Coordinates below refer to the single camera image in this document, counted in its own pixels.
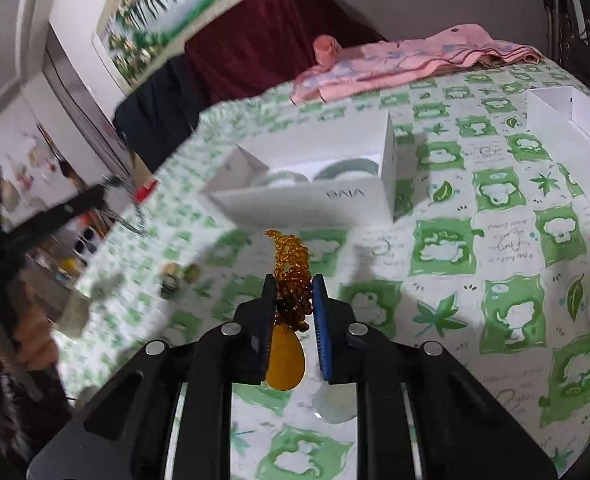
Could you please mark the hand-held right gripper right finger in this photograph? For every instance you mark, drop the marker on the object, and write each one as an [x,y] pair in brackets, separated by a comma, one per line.
[320,330]

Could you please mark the white box lid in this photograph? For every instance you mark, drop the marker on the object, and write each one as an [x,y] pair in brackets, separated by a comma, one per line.
[580,120]

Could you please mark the pink floral blanket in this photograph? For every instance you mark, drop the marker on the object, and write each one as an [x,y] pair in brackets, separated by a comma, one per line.
[375,70]

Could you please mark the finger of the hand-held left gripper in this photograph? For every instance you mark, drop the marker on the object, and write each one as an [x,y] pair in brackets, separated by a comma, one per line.
[65,210]

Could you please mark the green jade bangle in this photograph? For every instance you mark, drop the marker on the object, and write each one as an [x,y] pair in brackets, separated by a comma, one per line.
[347,167]

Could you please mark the small green bead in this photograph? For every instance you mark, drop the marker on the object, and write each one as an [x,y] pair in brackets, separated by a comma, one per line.
[192,273]

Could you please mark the white cardboard box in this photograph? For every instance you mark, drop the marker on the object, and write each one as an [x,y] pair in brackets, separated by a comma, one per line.
[295,205]

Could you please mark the dark red cloth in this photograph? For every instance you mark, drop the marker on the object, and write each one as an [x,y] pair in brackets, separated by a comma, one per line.
[255,40]

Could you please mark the person's dark patterned clothing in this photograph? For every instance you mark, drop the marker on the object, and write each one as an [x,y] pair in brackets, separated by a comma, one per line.
[25,415]

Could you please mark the white device with dark circles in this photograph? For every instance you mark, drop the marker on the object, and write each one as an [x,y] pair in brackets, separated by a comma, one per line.
[89,240]

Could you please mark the landscape wall poster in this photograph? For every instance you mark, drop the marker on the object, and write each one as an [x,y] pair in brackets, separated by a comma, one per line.
[145,20]

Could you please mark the pale jade bangle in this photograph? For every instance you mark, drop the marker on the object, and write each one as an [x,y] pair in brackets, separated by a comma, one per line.
[280,178]

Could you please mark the person's left hand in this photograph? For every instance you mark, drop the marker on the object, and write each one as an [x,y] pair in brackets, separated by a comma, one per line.
[35,340]

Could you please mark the black cloth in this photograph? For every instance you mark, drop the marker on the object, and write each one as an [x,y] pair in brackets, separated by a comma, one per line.
[160,110]

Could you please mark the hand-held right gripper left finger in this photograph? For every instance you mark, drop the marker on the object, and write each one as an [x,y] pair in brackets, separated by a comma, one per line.
[269,330]

